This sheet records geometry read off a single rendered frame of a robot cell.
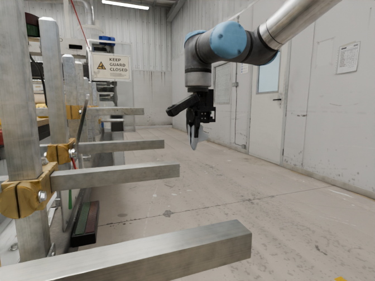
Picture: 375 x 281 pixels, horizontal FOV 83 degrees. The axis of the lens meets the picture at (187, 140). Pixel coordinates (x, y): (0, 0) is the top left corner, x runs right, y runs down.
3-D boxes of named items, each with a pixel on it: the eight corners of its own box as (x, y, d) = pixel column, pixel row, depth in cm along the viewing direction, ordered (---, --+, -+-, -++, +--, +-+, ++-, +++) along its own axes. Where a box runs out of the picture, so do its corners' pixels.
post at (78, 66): (90, 160, 109) (82, 62, 101) (89, 162, 105) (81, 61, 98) (82, 161, 107) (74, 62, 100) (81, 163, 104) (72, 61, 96)
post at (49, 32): (74, 199, 62) (58, 22, 54) (72, 204, 59) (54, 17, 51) (60, 200, 61) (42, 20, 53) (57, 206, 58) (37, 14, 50)
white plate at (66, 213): (81, 188, 70) (78, 158, 68) (66, 232, 46) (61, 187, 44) (79, 188, 70) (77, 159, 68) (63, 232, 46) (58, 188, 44)
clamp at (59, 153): (77, 153, 67) (76, 137, 66) (69, 164, 54) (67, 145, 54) (57, 154, 65) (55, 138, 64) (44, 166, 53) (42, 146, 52)
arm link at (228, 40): (254, 23, 57) (225, 36, 68) (220, 14, 52) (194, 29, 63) (253, 59, 59) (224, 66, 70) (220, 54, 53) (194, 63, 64)
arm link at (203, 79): (190, 71, 65) (180, 75, 74) (190, 87, 66) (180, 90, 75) (216, 72, 69) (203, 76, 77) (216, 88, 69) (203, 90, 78)
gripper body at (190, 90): (215, 124, 72) (216, 87, 70) (192, 125, 69) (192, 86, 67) (206, 122, 79) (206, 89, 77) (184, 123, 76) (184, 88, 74)
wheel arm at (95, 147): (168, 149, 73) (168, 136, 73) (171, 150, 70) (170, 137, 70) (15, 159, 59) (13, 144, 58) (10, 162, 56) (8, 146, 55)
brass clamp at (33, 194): (63, 184, 44) (61, 160, 43) (44, 216, 32) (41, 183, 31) (28, 188, 42) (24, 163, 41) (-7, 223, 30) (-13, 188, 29)
